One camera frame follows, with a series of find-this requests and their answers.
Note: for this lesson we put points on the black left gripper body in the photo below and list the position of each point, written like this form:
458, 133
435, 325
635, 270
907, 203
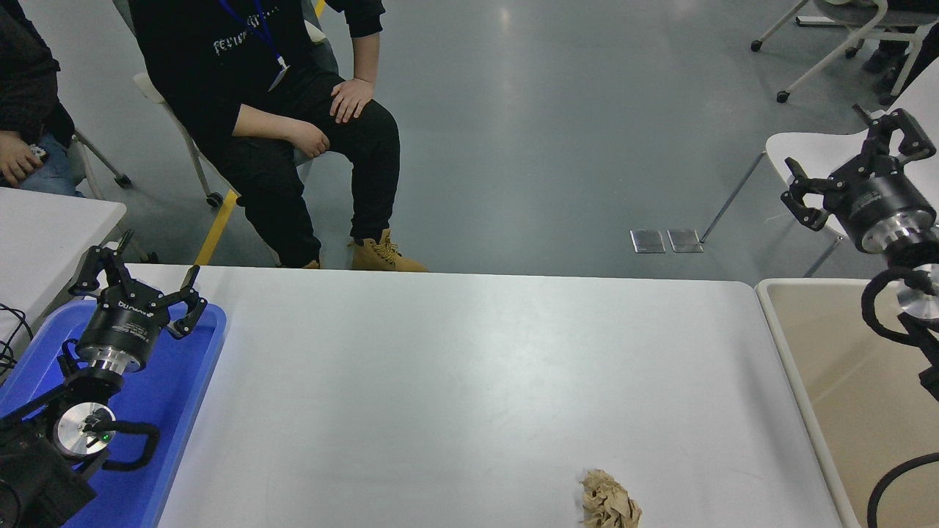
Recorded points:
121, 326

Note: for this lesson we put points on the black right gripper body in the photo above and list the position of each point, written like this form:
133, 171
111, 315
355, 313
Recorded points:
884, 194

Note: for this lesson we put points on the small dark handheld device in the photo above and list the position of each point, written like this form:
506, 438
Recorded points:
40, 153

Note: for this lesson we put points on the tan paper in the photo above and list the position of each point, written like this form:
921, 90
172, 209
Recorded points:
605, 502

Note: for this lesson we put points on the person's right forearm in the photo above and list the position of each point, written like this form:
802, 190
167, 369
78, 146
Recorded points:
268, 123

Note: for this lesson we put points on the person's left forearm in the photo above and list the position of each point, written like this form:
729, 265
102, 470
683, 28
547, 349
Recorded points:
365, 59

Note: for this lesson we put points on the person's hand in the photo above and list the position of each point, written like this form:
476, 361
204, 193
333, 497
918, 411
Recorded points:
16, 158

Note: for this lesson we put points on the person's right hand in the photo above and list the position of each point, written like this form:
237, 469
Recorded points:
312, 139

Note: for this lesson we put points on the person's left hand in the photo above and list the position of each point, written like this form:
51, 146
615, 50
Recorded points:
353, 99

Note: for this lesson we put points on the white moulded plastic chair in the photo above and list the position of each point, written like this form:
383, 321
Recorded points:
821, 147

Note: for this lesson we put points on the white side table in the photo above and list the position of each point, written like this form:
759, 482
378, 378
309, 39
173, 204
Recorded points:
44, 235

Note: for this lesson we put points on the blue plastic tray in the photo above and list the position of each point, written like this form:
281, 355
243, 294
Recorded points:
183, 381

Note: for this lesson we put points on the person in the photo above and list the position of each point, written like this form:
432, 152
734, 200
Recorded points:
26, 81
928, 55
220, 73

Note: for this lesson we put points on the grey-legged chair with casters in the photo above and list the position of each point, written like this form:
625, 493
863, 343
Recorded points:
123, 180

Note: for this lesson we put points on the white-framed wheeled office chair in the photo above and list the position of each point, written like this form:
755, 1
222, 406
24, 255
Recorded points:
858, 13

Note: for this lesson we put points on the metal floor plate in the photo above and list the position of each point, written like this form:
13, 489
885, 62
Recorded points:
685, 240
648, 241

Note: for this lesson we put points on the large pale bin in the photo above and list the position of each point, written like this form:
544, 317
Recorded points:
829, 381

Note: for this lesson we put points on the grey padded chair, white armrests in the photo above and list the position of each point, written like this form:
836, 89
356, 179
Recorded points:
147, 86

